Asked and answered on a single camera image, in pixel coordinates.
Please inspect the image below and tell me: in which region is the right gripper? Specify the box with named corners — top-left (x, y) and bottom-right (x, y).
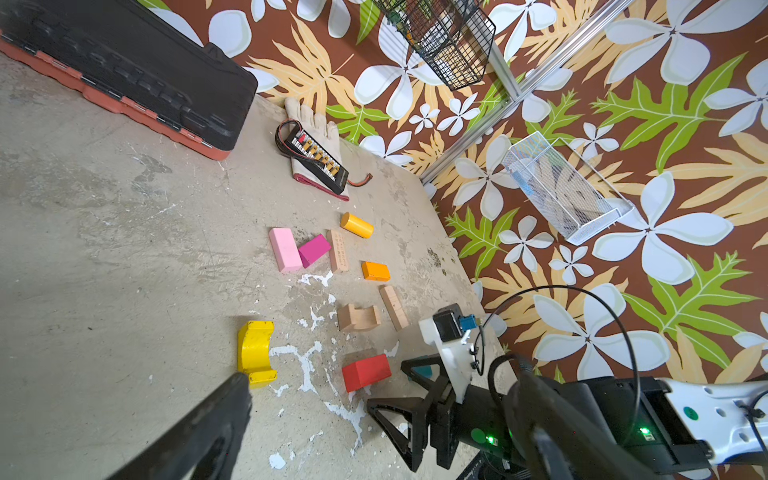
top-left (366, 354), bottom-right (658, 479)

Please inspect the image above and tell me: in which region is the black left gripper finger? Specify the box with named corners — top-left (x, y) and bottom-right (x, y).
top-left (111, 372), bottom-right (252, 479)

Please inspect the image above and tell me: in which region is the red block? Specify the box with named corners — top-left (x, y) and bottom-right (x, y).
top-left (342, 354), bottom-right (391, 393)

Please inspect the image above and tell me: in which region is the natural wood arch block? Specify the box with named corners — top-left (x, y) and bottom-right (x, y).
top-left (337, 304), bottom-right (381, 332)

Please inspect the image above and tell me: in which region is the orange block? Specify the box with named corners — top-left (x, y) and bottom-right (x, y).
top-left (362, 261), bottom-right (391, 282)

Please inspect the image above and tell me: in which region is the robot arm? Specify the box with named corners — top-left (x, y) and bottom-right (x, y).
top-left (509, 359), bottom-right (768, 480)

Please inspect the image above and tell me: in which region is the yellow cylinder block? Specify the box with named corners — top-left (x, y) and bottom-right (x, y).
top-left (340, 212), bottom-right (374, 239)

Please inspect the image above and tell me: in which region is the teal block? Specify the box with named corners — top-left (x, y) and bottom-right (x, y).
top-left (413, 365), bottom-right (433, 379)

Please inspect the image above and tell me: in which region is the yellow arch block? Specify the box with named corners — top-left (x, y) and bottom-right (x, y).
top-left (237, 321), bottom-right (278, 389)

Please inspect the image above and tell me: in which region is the natural wood long block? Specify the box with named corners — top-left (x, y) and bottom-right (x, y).
top-left (379, 285), bottom-right (410, 331)

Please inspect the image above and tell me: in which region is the natural wood flat block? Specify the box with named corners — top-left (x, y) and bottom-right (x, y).
top-left (328, 229), bottom-right (349, 273)

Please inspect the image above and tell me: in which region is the light pink rectangular block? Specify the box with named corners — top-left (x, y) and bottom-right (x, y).
top-left (269, 227), bottom-right (303, 273)

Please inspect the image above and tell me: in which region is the magenta block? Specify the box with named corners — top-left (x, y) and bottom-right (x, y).
top-left (298, 235), bottom-right (331, 268)

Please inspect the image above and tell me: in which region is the white work glove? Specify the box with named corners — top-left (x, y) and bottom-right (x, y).
top-left (284, 98), bottom-right (349, 201)

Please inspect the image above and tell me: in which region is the black and red tool case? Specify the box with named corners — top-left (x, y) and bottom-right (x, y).
top-left (1, 1), bottom-right (258, 161)

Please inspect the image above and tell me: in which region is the white wire basket right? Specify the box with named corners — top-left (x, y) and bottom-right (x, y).
top-left (502, 132), bottom-right (635, 246)

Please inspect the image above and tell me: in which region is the black charging board with cables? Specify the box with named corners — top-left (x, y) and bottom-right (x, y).
top-left (274, 119), bottom-right (373, 199)

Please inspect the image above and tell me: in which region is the black wire basket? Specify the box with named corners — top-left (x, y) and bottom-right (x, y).
top-left (374, 0), bottom-right (496, 91)

